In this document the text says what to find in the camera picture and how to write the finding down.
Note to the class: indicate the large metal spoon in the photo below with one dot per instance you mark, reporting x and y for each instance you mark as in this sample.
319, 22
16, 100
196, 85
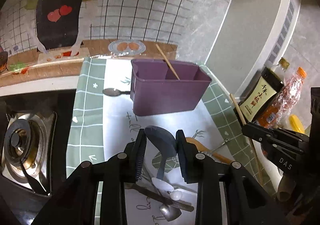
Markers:
169, 213

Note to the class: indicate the metal spoon behind holder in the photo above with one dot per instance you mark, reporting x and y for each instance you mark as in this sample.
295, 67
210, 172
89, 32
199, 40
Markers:
112, 92

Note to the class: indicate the dark soy sauce bottle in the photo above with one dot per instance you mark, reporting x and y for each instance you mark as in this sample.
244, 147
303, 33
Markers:
270, 82

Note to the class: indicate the yellow lid chili jar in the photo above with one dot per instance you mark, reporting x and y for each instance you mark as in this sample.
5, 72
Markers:
295, 124

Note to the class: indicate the white ceramic spoon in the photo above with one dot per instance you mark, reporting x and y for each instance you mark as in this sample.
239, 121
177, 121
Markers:
166, 187

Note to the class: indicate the orange cap chili bottle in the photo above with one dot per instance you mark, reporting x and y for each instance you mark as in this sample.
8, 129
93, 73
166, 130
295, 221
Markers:
284, 101

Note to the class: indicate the gas stove burner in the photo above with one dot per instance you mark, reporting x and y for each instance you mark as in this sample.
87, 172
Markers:
26, 149

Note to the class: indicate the blue plastic spoon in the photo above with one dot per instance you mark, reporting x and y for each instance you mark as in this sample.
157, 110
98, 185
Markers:
165, 142

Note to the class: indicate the green white deer tablecloth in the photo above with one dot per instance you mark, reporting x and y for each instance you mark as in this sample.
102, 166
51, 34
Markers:
102, 126

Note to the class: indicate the purple plastic utensil holder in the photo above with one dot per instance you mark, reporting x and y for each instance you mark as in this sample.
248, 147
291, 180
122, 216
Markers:
156, 90

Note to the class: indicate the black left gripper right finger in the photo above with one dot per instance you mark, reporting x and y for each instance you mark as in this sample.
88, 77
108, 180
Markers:
225, 192

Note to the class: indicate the wooden spoon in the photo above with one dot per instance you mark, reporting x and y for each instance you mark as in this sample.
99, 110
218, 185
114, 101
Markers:
203, 149

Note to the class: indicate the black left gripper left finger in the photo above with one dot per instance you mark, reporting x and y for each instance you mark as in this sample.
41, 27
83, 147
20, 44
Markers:
75, 201

